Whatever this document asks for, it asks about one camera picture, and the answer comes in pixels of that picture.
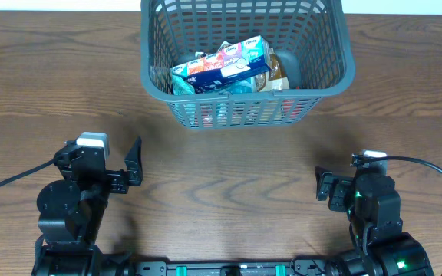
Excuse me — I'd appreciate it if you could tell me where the grey plastic mesh basket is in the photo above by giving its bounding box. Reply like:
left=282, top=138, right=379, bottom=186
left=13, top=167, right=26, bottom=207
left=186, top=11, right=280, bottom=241
left=140, top=0, right=357, bottom=131

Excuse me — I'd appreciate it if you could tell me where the teal white pouch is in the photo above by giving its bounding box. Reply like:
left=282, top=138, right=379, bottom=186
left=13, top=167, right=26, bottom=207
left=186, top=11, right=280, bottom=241
left=221, top=77, right=256, bottom=94

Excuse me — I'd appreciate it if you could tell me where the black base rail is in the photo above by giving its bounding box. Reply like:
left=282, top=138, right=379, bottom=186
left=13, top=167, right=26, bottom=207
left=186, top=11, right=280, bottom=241
left=129, top=257, right=348, bottom=276

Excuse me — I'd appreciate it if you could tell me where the teal white packet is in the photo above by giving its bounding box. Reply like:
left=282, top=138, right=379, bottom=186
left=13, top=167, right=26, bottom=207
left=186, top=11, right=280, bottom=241
left=171, top=74, right=196, bottom=96

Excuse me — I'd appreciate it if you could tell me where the Kleenex tissue multipack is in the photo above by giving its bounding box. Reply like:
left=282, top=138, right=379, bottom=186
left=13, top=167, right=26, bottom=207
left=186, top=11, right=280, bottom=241
left=170, top=35, right=271, bottom=94

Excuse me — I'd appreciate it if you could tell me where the brown white grain bag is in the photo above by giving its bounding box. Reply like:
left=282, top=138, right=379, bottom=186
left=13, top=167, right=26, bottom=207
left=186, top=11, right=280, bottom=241
left=260, top=48, right=289, bottom=92
left=255, top=73, right=268, bottom=92

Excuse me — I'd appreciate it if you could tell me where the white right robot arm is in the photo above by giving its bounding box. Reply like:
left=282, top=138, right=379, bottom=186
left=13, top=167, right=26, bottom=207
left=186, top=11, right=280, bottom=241
left=315, top=161, right=434, bottom=276

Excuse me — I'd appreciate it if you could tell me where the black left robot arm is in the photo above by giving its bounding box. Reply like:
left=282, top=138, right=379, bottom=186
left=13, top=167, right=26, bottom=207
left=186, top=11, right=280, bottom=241
left=31, top=133, right=143, bottom=276

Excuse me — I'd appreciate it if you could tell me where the orange spaghetti packet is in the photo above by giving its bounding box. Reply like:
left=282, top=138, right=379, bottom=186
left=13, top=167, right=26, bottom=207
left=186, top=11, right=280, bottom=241
left=170, top=98, right=319, bottom=129

